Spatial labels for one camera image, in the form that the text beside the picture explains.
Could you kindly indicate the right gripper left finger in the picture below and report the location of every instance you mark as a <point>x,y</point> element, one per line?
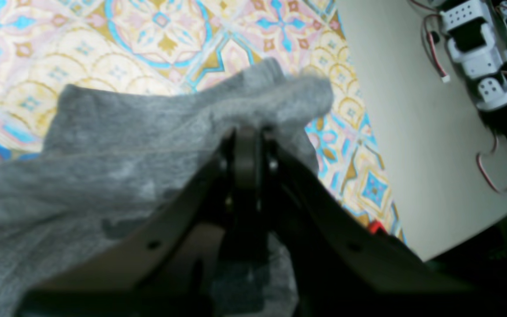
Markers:
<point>165,268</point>

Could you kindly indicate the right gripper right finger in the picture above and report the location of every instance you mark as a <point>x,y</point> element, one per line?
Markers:
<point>341,269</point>

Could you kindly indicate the grey T-shirt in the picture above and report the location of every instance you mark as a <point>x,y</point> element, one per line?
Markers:
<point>110,159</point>

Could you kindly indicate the red clamp right edge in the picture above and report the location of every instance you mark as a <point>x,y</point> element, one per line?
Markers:
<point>376,227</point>

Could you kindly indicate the patterned tile tablecloth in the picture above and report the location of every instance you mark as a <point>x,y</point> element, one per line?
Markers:
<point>176,46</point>

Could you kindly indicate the white robot parts pile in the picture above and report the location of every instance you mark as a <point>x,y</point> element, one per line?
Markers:
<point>476,32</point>

